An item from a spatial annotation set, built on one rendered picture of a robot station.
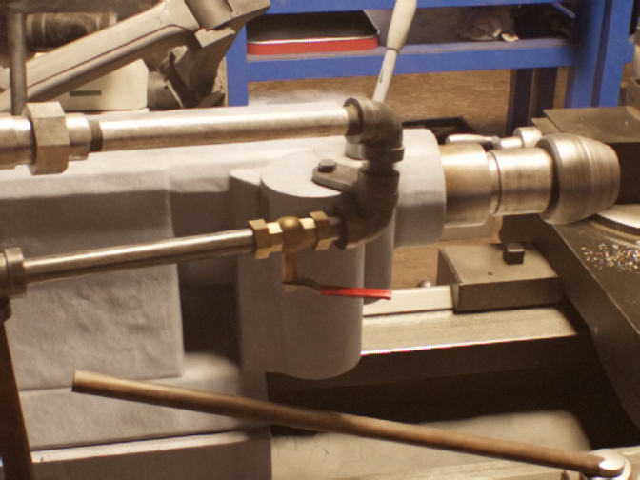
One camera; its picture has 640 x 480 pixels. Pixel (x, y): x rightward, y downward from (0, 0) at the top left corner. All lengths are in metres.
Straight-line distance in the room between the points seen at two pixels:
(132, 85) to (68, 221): 1.10
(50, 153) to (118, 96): 1.30
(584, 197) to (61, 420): 0.51
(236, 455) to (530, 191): 0.36
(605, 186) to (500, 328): 0.31
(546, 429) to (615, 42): 1.87
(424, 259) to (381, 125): 2.33
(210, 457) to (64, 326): 0.17
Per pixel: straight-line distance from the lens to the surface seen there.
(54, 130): 0.62
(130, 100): 1.91
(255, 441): 0.85
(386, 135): 0.72
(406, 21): 0.84
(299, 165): 0.80
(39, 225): 0.83
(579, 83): 2.94
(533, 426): 1.23
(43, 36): 1.82
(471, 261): 1.25
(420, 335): 1.17
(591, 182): 0.94
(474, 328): 1.19
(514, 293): 1.23
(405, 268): 2.98
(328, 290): 0.75
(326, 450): 1.17
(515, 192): 0.92
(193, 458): 0.86
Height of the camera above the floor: 1.48
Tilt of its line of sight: 28 degrees down
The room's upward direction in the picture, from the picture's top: straight up
